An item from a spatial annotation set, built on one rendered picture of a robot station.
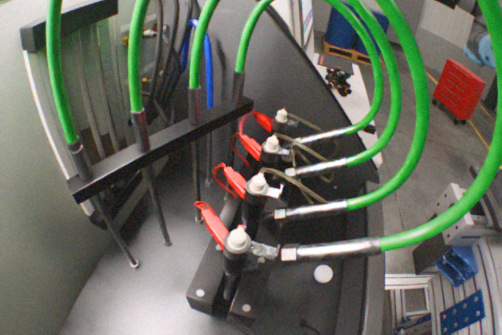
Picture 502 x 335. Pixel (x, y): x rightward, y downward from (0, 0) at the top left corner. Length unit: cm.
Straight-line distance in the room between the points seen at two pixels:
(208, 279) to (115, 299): 24
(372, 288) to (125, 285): 46
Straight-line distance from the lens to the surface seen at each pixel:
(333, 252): 24
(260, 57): 47
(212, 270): 37
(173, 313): 51
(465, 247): 77
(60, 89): 26
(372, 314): 45
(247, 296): 36
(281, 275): 54
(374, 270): 48
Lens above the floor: 132
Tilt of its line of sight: 40 degrees down
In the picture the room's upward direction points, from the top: 9 degrees clockwise
